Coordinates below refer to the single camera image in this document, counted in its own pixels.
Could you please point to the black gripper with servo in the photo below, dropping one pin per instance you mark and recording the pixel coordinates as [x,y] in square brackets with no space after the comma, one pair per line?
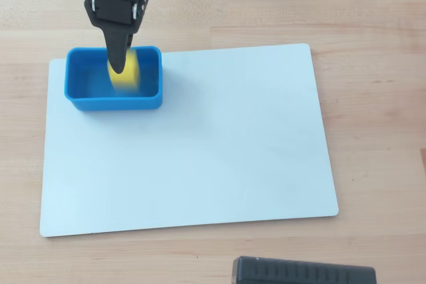
[114,9]

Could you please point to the yellow cube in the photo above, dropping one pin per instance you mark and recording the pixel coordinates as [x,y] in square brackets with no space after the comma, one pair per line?
[128,72]

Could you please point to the blue rectangular plastic bin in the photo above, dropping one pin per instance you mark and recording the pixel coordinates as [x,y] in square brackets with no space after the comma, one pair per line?
[116,99]

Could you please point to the white rectangular mat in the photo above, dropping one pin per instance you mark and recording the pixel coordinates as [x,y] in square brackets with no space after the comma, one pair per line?
[206,144]

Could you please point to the black ribbed device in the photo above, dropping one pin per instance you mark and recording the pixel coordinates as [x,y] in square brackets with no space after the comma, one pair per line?
[303,272]

